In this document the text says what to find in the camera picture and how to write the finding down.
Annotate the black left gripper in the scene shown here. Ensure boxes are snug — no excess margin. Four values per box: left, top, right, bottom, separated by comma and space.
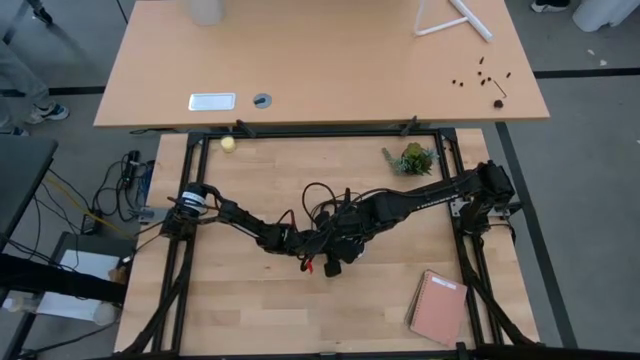
287, 209, 345, 280

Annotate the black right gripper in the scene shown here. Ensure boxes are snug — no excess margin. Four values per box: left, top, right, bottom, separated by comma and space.
329, 192, 389, 265

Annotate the pink spiral notebook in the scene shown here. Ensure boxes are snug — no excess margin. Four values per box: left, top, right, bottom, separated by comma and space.
403, 268, 470, 349

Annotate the potted succulent plant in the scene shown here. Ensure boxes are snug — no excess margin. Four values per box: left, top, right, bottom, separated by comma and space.
381, 142, 441, 177

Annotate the light wooden desk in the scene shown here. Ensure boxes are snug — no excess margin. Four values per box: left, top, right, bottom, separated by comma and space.
93, 0, 552, 130

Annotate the clear plastic cup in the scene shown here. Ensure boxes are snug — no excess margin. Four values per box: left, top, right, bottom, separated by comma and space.
91, 301, 121, 328

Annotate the black power adapter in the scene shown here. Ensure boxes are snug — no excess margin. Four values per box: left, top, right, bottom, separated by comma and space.
80, 212, 102, 237

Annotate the white paper sheet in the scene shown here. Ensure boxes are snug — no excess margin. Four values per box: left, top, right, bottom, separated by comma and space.
35, 248, 125, 323

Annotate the black beam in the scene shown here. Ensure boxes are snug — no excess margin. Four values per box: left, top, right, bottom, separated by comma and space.
0, 251, 129, 306

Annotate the white cylindrical bin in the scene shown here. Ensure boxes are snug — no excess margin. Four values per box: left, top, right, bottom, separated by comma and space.
185, 0, 225, 28

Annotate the white tripod stand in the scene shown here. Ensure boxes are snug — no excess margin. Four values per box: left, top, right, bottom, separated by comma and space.
413, 0, 495, 44

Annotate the clear plastic bottle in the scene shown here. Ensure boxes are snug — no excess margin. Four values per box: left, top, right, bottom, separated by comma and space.
0, 291, 42, 316

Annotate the black side table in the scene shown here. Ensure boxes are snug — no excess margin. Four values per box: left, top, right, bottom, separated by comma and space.
0, 133, 60, 251

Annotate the white round pillar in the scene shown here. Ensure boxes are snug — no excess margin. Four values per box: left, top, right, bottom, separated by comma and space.
571, 0, 640, 34

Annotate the black stand foot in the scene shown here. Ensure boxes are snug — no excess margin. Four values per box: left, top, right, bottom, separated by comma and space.
24, 0, 55, 27

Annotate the black power cord with plug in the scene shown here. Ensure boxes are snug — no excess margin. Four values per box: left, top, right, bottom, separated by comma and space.
300, 181, 351, 224

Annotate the black aluminium table frame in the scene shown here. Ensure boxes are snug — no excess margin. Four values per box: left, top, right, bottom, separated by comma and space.
114, 127, 544, 360

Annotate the black floor cable bundle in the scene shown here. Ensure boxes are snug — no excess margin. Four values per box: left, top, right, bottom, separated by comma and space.
91, 148, 157, 225

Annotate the yellow floor cable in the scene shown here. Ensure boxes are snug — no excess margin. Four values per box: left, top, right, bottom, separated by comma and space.
43, 173, 134, 240

